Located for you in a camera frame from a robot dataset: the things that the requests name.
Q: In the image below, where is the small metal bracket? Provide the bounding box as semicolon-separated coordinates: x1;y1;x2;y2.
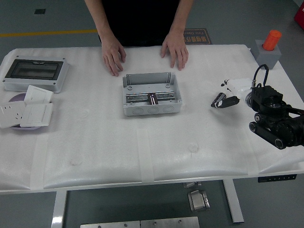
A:
182;181;202;189

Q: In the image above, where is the metal plate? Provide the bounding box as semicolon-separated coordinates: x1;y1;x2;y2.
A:
80;220;141;228
140;216;200;228

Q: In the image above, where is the orange cylinder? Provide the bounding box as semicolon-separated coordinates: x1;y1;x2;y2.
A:
262;30;282;51

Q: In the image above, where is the brown floor sign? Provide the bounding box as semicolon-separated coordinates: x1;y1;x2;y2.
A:
183;28;212;45

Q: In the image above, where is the red object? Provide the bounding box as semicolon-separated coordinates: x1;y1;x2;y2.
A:
294;0;304;29

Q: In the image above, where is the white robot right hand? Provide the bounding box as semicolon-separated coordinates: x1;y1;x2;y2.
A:
210;77;253;109

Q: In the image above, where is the person's left hand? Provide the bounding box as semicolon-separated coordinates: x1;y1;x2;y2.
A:
160;33;189;71

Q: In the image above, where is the black table control panel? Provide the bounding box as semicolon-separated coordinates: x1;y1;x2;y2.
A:
258;174;298;183

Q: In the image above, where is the grey block holder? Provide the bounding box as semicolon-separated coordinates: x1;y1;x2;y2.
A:
255;39;283;70

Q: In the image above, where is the white socket panel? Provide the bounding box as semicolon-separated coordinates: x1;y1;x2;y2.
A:
0;101;26;129

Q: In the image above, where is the purple round plate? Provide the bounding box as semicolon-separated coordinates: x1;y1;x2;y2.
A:
8;93;43;131

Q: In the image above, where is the person's right hand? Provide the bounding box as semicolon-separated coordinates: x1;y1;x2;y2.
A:
102;38;127;76

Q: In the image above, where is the person's torso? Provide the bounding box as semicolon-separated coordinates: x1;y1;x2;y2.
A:
98;0;180;47

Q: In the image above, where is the white foam mat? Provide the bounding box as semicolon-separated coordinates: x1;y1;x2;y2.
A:
0;44;304;190

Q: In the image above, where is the dark brown cylindrical battery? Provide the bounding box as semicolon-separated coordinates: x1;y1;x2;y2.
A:
147;92;159;105
210;92;225;107

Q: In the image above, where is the grey junction box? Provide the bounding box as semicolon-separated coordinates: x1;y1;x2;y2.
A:
122;72;183;116

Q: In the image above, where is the white tape strip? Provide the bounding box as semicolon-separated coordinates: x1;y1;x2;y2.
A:
234;128;259;176

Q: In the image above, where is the large metal bracket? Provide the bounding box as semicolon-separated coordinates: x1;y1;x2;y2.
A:
187;189;211;212

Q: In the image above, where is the grey box with clear cover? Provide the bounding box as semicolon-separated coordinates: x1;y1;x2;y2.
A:
2;55;70;94

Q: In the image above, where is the white switch panel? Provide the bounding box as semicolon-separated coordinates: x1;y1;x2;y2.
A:
19;103;54;128
24;85;54;105

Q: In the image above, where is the white table leg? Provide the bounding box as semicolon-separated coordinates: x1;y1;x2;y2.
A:
51;190;68;228
223;180;245;223

